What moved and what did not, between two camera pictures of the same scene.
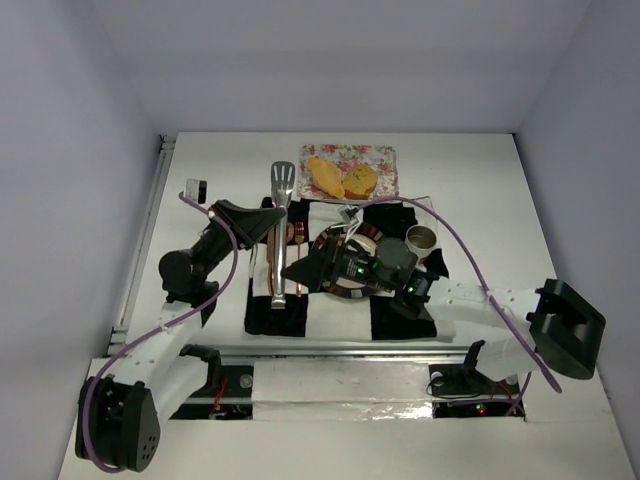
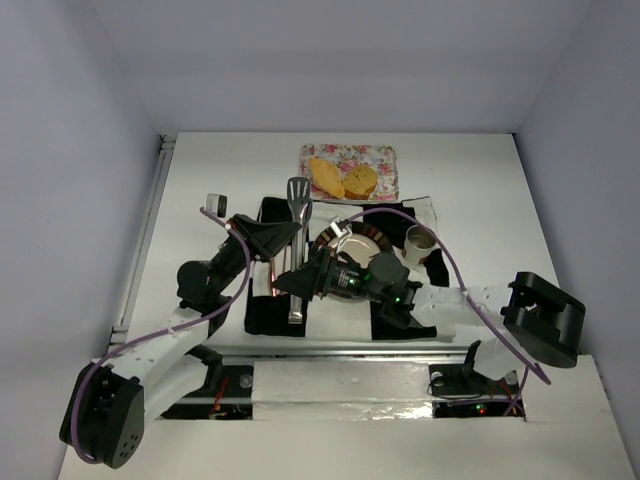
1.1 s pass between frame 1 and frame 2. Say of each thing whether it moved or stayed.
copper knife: stayed
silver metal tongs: moved
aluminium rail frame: stayed
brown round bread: stayed
